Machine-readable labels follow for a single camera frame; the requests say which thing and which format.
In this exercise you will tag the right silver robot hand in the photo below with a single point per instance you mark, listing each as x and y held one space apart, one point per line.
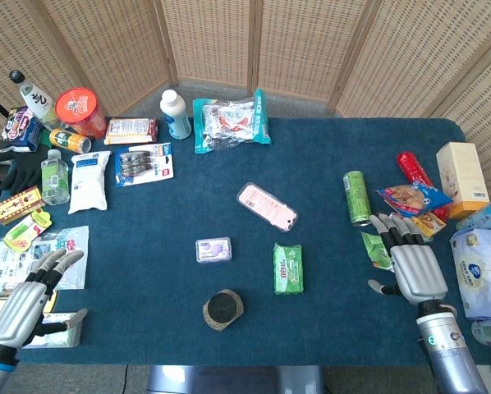
418 268

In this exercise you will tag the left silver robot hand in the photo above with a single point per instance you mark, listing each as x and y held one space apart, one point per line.
21 305

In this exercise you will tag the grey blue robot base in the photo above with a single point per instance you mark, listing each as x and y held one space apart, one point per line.
233 379

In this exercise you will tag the yellow and black packaged item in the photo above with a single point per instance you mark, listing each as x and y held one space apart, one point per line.
52 301

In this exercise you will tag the white flat printed package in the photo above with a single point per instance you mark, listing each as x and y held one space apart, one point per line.
3 267

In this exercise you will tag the small yellow snack packet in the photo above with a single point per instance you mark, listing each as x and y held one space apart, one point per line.
430 223

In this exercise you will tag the green and white plastic bag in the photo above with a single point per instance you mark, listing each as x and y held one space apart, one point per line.
374 250

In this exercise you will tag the white rectangular box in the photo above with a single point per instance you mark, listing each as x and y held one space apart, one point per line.
61 338

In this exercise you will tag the clear bag red blue print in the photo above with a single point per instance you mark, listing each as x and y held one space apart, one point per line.
75 273

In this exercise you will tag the large white tissue pack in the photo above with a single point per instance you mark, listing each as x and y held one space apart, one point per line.
481 271

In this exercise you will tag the blue and red snack bag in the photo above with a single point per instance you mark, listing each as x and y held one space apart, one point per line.
414 199

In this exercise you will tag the green yellow blister pack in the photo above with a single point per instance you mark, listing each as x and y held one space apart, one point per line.
24 232

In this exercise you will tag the blue label plastic bottle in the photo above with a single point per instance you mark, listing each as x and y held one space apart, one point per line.
485 215

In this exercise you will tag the green drink can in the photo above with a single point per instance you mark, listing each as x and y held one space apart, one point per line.
356 197

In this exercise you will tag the small yellow red box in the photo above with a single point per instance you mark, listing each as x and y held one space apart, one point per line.
17 205

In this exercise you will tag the red tube package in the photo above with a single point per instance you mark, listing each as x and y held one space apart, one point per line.
411 166

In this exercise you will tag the beige and orange carton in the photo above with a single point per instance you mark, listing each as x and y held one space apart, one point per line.
461 172

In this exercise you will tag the clear bottle green label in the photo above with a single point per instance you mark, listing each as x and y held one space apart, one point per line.
55 180

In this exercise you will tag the black work glove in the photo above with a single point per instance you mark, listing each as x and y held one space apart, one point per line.
24 170

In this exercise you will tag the white pouch blue label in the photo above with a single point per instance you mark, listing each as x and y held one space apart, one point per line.
88 182

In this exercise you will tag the pink flat clear-cased package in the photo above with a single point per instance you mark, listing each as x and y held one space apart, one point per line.
266 206

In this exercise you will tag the yellow and green can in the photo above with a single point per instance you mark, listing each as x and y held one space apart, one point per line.
69 140

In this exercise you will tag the purple snack bag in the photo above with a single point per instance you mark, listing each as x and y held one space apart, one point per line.
21 129

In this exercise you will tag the blue card blister pack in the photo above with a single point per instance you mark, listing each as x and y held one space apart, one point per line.
145 164

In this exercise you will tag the small purple plastic box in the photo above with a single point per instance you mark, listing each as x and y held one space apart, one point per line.
213 250

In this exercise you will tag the red instant noodle tub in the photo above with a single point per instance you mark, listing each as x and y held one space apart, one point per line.
81 111

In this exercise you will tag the white bottle with black cap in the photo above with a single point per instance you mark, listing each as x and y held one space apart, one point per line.
34 100

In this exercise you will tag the red and white biscuit box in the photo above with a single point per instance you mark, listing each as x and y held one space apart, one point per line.
130 130

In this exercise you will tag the teal edged clear food bag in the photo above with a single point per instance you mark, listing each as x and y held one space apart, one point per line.
231 121

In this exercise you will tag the white milk bottle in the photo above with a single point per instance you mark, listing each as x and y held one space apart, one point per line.
175 117

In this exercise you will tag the woven bamboo folding screen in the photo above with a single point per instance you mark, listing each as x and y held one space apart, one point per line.
303 45

